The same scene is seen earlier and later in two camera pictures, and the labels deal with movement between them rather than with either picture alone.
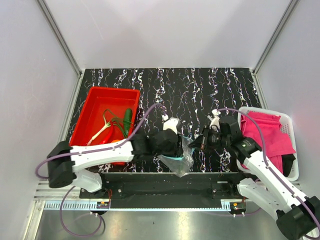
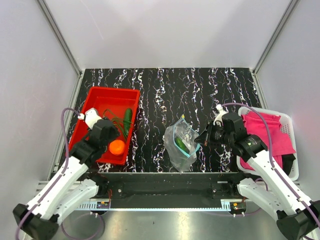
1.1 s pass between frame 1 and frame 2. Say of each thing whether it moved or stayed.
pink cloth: stayed
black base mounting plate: stayed
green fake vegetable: stayed
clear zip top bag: moved
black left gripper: moved
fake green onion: stayed
